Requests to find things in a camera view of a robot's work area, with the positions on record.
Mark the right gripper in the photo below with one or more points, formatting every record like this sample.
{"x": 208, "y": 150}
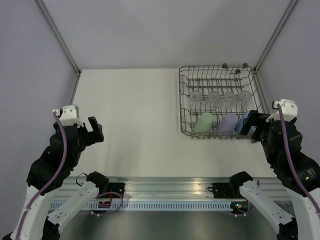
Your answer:
{"x": 255, "y": 118}

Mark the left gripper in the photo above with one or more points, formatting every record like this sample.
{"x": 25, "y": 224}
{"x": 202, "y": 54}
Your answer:
{"x": 97, "y": 135}

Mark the blue plastic cup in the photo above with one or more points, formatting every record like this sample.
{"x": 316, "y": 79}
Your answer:
{"x": 240, "y": 123}

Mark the purple plastic cup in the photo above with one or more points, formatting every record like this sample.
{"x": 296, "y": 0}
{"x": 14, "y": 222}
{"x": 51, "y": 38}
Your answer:
{"x": 228, "y": 123}

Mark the clear glass cup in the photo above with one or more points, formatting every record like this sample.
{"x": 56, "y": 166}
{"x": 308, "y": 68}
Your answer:
{"x": 229, "y": 99}
{"x": 195, "y": 99}
{"x": 213, "y": 99}
{"x": 244, "y": 97}

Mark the green plastic cup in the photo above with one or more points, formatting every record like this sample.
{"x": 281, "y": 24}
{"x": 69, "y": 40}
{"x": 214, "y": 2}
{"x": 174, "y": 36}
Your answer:
{"x": 204, "y": 123}

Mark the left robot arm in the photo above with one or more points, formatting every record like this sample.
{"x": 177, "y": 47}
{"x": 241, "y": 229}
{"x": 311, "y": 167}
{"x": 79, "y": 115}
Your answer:
{"x": 46, "y": 176}

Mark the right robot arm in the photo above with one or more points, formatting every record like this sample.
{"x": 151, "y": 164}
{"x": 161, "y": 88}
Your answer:
{"x": 298, "y": 173}

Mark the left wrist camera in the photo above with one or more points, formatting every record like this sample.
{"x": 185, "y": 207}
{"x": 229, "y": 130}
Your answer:
{"x": 69, "y": 115}

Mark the grey wire dish rack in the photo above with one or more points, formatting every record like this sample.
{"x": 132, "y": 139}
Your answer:
{"x": 218, "y": 90}

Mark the aluminium mounting rail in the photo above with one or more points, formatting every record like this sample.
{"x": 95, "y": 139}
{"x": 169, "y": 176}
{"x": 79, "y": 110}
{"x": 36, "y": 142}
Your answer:
{"x": 173, "y": 188}

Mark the white slotted cable duct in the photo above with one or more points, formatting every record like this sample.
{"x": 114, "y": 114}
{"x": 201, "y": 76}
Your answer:
{"x": 130, "y": 205}

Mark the right aluminium frame post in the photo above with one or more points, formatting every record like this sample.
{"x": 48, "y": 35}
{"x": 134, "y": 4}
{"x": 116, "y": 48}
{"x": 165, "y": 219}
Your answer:
{"x": 292, "y": 4}

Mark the aluminium frame post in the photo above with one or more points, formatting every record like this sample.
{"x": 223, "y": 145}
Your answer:
{"x": 60, "y": 40}
{"x": 292, "y": 4}

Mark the left aluminium frame post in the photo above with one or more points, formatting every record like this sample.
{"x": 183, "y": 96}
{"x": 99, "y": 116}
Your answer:
{"x": 60, "y": 40}

